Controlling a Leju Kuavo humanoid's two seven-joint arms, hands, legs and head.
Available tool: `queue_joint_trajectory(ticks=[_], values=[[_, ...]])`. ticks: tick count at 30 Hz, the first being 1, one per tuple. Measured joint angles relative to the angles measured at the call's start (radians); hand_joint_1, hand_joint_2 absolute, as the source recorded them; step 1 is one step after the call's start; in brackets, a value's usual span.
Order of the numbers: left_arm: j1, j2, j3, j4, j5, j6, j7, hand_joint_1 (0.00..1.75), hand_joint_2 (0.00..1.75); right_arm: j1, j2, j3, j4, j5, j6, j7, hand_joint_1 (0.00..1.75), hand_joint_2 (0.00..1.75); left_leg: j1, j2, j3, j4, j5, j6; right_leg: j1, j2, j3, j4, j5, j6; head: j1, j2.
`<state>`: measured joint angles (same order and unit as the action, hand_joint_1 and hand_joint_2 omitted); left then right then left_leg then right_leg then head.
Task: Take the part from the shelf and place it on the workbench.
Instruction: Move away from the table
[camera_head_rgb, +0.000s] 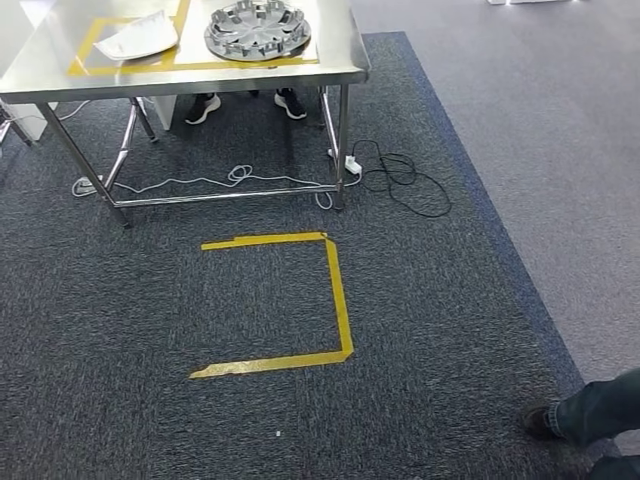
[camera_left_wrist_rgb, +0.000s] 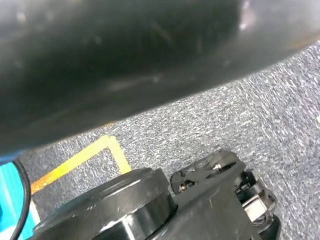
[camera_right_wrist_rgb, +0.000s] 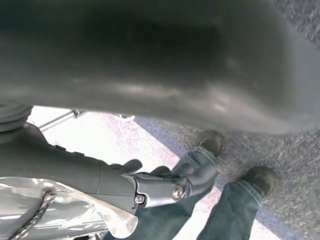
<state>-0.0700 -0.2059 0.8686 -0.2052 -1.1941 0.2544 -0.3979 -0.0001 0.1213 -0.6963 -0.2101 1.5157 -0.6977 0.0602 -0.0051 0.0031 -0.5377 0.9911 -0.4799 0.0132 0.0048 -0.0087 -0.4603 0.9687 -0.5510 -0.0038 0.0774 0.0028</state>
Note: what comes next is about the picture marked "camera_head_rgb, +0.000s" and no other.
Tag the person at desk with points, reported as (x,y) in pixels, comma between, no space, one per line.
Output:
(202,109)

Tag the grey plastic wheel cover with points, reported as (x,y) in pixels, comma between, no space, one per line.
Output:
(257,33)

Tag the yellow tape on workbench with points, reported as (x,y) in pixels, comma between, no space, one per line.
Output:
(167,61)

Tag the white plastic shell part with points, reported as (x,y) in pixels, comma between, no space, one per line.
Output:
(140,36)

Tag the steel workbench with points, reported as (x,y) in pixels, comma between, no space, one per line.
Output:
(330,40)

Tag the standing person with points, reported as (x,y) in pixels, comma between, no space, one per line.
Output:
(595,411)

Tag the white power strip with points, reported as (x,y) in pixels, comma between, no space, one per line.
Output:
(352,164)

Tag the white cabinet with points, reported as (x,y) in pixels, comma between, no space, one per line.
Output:
(25,119)

